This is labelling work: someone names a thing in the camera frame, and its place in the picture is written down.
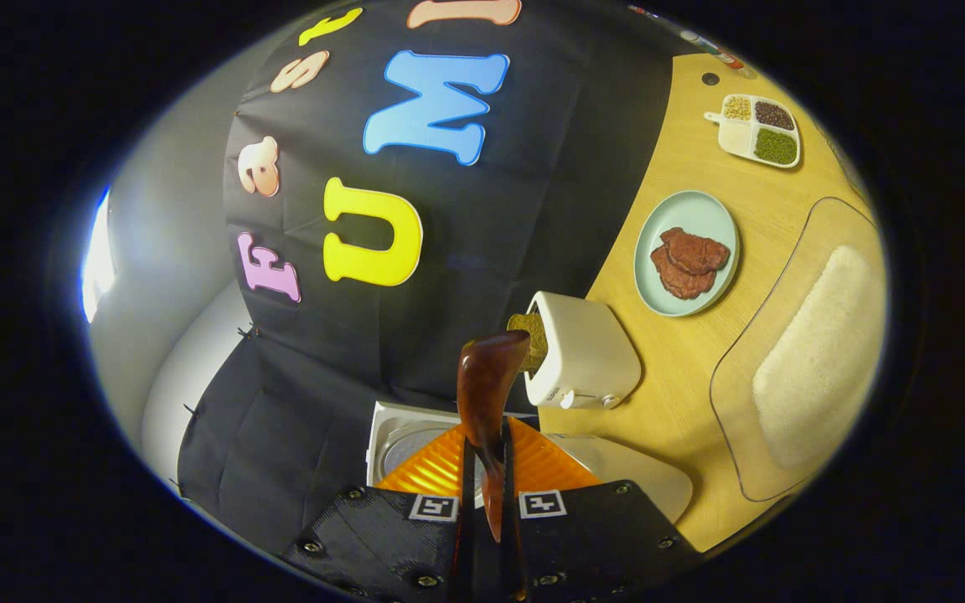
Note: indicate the white rice cooker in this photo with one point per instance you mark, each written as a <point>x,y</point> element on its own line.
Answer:
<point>642,477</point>

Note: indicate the light green plate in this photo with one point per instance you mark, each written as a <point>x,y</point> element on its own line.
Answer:
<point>692,218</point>

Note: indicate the brown toast slice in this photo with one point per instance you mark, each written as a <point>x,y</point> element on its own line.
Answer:
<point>533,343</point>

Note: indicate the clear plastic water bottle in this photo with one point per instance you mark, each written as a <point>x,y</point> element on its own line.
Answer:
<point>713,52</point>

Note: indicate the black desk grommet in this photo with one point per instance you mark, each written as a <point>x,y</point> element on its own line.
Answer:
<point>710,79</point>

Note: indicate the white toaster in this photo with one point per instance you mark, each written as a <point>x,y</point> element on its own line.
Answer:
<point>591,360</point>

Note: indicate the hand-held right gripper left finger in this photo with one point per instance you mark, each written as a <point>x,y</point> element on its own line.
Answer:
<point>382,544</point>

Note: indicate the white divided bean dish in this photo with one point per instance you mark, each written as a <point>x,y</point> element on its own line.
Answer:
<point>738,138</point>

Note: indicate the black backdrop cloth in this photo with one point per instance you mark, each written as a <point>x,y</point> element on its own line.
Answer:
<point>491,251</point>

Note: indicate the ceiling light panel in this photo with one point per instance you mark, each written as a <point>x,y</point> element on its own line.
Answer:
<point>99,260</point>

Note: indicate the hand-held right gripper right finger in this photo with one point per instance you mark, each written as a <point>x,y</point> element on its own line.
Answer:
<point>600,544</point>

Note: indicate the brown wooden spoon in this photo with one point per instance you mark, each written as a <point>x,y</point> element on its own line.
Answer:
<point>487,385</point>

